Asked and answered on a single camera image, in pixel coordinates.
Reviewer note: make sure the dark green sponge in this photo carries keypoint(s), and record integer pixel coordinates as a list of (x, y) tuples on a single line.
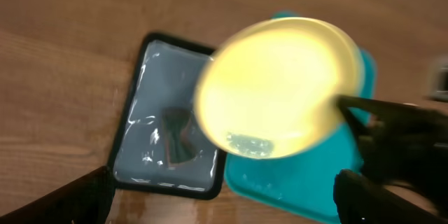
[(176, 123)]

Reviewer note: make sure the teal plastic serving tray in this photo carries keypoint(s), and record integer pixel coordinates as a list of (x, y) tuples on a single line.
[(302, 183)]

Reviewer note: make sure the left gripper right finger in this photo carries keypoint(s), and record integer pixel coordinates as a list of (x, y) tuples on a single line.
[(359, 200)]

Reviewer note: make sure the black water tray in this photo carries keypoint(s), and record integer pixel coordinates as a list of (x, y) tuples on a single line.
[(165, 75)]

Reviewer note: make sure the green rimmed plate top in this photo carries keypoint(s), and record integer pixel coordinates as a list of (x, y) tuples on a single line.
[(269, 91)]

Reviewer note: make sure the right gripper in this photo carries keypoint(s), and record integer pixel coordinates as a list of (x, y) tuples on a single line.
[(408, 146)]

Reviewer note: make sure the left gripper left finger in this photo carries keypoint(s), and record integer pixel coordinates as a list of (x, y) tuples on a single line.
[(88, 199)]

